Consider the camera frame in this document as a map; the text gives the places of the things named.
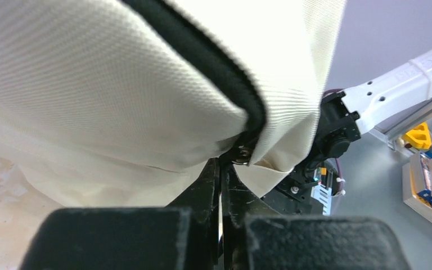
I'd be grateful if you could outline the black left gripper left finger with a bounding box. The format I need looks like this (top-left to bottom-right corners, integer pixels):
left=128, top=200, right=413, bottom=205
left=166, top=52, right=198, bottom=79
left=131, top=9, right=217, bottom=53
left=20, top=159, right=220, bottom=269

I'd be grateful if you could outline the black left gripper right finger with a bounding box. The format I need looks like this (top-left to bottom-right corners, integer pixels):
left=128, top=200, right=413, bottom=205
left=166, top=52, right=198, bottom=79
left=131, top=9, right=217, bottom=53
left=221, top=165, right=410, bottom=269

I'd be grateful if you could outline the cream canvas backpack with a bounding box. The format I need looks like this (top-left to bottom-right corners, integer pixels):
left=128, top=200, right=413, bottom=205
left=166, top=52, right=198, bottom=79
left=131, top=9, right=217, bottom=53
left=0, top=1, right=346, bottom=206

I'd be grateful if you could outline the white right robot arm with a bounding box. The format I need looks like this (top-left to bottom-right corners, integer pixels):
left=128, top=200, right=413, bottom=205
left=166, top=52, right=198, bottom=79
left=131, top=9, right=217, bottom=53
left=275, top=50, right=432, bottom=215

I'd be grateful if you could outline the box of small items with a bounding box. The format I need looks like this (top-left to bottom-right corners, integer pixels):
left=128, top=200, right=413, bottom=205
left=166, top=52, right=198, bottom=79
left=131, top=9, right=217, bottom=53
left=402, top=152, right=432, bottom=223

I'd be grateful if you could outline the yellow plastic clip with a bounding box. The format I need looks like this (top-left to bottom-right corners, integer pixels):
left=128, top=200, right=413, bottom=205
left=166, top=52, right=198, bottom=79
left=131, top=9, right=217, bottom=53
left=402, top=122, right=432, bottom=150

